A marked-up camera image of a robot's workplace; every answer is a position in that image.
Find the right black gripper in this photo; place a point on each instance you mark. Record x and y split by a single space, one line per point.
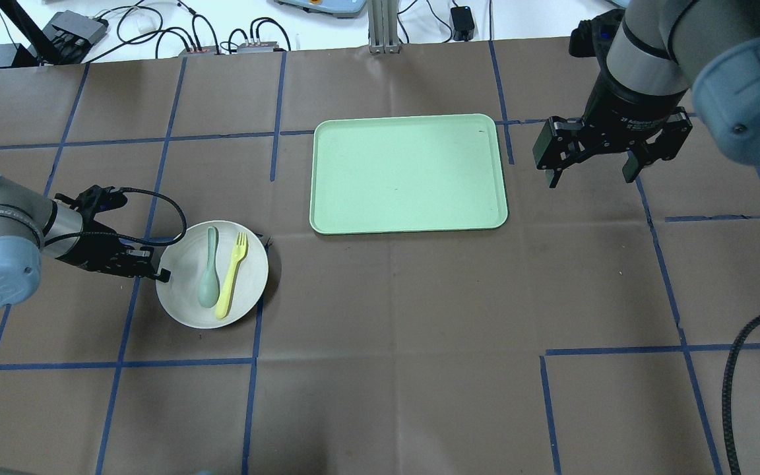
631 105

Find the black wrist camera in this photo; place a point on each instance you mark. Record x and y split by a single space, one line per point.
94 200
593 37

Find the light green tray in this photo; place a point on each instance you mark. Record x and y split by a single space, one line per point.
388 175

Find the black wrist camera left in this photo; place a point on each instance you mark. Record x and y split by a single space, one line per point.
94 200

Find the yellow plastic fork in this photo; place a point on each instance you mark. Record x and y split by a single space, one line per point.
239 251

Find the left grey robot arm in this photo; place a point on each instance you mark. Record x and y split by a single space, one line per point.
64 228

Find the white round plate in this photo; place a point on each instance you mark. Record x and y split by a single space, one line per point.
187 259

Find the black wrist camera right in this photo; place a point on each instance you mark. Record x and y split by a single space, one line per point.
593 37

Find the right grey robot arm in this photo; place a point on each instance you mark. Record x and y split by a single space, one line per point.
650 54

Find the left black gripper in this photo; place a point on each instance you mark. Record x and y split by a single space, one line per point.
92 247

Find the black power adapter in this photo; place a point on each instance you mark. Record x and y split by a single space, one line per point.
463 25

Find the small grey connector box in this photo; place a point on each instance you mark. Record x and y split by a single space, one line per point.
257 47

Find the aluminium profile post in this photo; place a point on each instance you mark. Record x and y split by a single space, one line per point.
383 27

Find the dark grey hub box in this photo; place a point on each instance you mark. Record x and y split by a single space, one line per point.
76 26

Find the teal green spoon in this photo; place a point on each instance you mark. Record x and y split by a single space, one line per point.
209 286

